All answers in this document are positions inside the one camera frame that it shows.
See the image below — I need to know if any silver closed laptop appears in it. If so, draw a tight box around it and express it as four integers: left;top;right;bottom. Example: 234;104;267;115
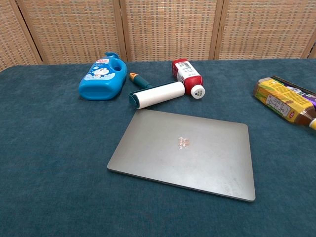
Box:
107;109;256;203

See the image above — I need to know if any teal white lint roller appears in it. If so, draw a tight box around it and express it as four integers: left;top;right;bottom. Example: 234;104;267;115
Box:
127;72;185;110

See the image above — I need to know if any red bottle white cap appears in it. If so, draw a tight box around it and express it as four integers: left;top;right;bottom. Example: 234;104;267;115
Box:
171;58;206;100

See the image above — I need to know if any blue detergent bottle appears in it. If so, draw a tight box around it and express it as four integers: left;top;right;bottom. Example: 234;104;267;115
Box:
78;51;128;101

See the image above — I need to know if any woven bamboo folding screen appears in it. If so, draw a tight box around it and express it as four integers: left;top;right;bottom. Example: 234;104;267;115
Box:
0;0;316;73

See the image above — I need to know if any teal tablecloth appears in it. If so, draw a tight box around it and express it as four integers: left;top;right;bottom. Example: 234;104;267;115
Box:
0;58;316;237

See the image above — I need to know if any yellow label tea bottle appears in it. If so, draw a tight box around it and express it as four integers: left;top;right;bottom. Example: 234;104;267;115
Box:
253;77;316;130

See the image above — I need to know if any purple snack package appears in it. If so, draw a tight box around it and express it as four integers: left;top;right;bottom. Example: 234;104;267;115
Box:
271;75;316;105

